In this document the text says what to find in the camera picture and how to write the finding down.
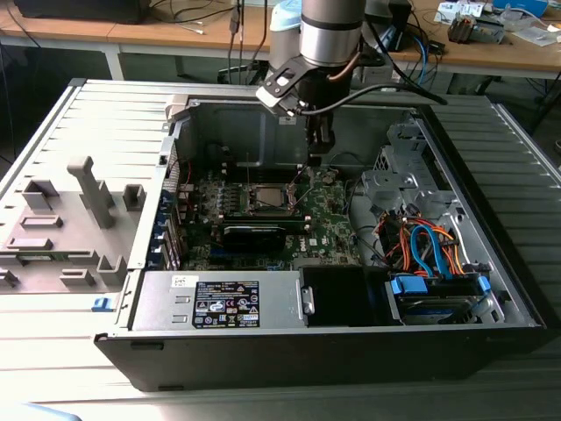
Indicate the CPU socket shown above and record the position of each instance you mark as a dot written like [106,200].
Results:
[251,202]

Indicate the black flat device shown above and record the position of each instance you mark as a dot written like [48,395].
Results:
[79,11]

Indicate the grey parts rack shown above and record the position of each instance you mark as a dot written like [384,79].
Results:
[66,210]

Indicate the white printed card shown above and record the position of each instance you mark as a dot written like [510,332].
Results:
[458,8]

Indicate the green motherboard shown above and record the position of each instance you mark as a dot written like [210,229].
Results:
[324,210]

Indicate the clear plastic bag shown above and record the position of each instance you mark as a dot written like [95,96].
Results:
[534,36]

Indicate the hard disk in blue carrier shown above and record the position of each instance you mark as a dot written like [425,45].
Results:
[434,312]

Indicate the blue plastic clip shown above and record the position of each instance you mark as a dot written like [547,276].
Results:
[103,303]

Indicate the grey power supply unit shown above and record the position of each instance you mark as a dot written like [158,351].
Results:
[153,302]

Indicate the pale blue rounded object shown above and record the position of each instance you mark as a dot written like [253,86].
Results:
[48,414]

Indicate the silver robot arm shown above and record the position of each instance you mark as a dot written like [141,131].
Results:
[333,35]

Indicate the black open PC case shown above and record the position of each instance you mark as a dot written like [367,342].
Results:
[263,359]

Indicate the blue box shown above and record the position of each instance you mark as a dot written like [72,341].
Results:
[521,6]

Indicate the grey metal drive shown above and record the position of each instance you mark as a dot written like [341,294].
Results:
[490,30]

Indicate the silver CPU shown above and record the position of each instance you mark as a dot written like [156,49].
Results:
[271,196]

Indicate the CPU cooler heat sink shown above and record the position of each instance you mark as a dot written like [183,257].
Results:
[461,30]

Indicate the grey plastic corner block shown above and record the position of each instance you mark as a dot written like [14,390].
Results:
[177,107]

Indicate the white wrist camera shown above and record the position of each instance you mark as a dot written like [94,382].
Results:
[269,97]

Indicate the round coin cell battery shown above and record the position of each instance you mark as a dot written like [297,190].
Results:
[327,177]

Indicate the black upright device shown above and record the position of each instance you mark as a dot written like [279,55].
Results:
[401,26]

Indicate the green RAM stick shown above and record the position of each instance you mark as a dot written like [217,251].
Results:
[39,258]

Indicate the wooden desk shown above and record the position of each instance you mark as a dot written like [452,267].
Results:
[131,35]
[482,57]

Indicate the graphics card with black cooler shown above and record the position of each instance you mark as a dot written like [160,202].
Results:
[254,239]

